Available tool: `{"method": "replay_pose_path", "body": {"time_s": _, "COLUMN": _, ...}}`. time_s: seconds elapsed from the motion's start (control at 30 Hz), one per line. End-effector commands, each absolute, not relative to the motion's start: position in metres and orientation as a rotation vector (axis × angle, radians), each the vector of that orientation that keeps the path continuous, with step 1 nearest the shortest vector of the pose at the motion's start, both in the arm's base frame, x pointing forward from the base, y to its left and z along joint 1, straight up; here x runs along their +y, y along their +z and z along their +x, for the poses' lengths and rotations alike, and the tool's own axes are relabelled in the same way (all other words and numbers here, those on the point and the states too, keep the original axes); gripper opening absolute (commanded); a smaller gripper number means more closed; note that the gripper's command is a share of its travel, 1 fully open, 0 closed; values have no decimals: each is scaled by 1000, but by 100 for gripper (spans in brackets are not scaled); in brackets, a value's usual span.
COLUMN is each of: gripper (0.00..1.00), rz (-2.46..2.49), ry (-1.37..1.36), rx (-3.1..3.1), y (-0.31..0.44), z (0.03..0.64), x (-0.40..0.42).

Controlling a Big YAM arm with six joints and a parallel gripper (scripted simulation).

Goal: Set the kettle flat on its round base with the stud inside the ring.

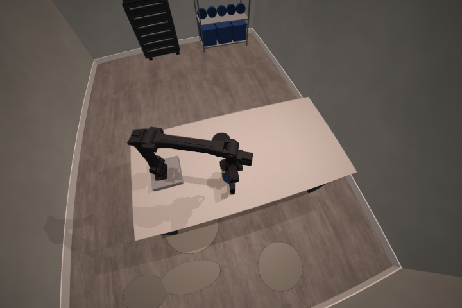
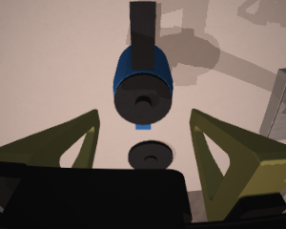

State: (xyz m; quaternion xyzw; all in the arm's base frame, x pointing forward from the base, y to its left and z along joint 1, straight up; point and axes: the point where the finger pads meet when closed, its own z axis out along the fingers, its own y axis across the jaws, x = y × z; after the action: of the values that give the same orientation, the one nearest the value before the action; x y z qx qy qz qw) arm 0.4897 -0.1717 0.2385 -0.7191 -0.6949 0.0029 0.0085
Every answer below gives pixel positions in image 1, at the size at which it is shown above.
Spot black round disk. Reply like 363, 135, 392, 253
212, 133, 230, 141

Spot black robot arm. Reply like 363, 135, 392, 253
127, 127, 253, 183

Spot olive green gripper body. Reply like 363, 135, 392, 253
219, 159, 243, 172

